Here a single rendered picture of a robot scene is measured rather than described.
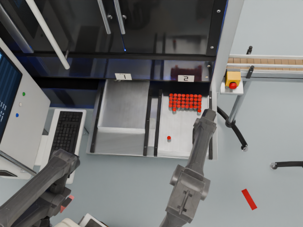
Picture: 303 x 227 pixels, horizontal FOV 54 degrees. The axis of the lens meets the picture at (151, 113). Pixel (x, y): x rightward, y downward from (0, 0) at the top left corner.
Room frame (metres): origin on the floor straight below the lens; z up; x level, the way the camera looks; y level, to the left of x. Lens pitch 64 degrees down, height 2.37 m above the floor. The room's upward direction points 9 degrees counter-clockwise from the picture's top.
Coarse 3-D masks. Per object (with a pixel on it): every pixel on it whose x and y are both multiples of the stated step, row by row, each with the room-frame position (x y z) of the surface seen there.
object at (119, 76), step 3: (117, 75) 0.92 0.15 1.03; (120, 75) 0.92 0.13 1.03; (123, 75) 0.91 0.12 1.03; (126, 75) 0.91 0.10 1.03; (129, 75) 0.91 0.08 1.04; (117, 78) 0.92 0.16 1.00; (120, 78) 0.92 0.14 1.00; (123, 78) 0.91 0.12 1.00; (126, 78) 0.91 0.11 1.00; (129, 78) 0.91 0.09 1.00
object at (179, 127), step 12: (168, 96) 0.82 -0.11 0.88; (168, 108) 0.75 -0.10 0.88; (204, 108) 0.71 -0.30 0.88; (168, 120) 0.68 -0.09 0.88; (180, 120) 0.66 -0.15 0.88; (192, 120) 0.65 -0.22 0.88; (168, 132) 0.60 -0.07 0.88; (180, 132) 0.59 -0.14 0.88; (192, 132) 0.58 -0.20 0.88; (168, 144) 0.54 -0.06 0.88; (180, 144) 0.53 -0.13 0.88; (192, 144) 0.52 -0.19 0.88
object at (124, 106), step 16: (112, 80) 0.99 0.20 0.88; (128, 80) 0.98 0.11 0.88; (112, 96) 0.88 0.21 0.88; (128, 96) 0.87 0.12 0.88; (144, 96) 0.85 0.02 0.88; (112, 112) 0.78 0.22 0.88; (128, 112) 0.76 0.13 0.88; (144, 112) 0.75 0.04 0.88; (112, 128) 0.67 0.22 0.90; (128, 128) 0.65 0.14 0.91; (144, 128) 0.63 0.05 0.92
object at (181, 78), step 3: (180, 75) 0.85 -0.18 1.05; (183, 75) 0.84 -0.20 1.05; (180, 78) 0.85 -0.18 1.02; (183, 78) 0.84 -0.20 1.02; (189, 78) 0.83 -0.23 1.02; (192, 78) 0.83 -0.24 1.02; (180, 81) 0.85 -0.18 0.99; (183, 81) 0.84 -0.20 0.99; (186, 81) 0.84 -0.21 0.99; (189, 81) 0.83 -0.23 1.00; (192, 81) 0.83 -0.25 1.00
